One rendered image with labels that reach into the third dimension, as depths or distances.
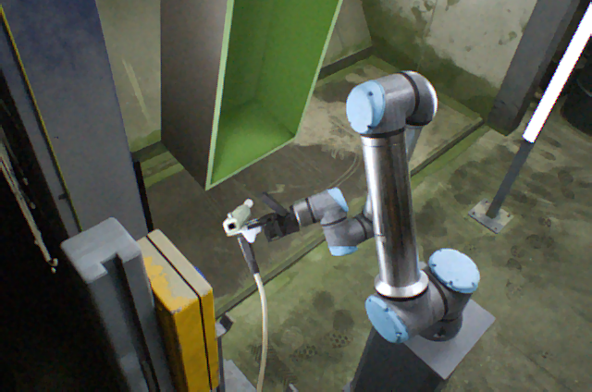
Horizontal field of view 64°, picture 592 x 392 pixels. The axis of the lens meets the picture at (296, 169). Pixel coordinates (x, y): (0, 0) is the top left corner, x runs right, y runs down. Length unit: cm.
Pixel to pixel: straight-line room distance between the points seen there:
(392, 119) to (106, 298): 82
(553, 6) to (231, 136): 205
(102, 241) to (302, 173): 244
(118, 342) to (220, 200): 218
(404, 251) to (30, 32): 96
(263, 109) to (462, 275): 151
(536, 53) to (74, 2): 292
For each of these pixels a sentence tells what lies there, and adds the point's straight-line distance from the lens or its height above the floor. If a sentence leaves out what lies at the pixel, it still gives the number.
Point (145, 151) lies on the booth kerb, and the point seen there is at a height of 14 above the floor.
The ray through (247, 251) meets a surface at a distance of 159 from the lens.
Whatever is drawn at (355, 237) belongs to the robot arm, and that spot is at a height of 82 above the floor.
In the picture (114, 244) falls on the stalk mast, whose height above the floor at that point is 164.
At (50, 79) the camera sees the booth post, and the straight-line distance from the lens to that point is 95.
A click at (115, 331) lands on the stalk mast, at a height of 154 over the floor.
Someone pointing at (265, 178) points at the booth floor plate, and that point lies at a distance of 284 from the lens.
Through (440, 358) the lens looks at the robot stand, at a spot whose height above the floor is 64.
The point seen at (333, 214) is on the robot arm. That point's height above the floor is 89.
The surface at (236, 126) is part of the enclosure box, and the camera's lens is 247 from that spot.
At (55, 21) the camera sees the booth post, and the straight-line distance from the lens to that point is 91.
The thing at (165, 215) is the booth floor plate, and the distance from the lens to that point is 268.
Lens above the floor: 202
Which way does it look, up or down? 43 degrees down
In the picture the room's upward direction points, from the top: 5 degrees clockwise
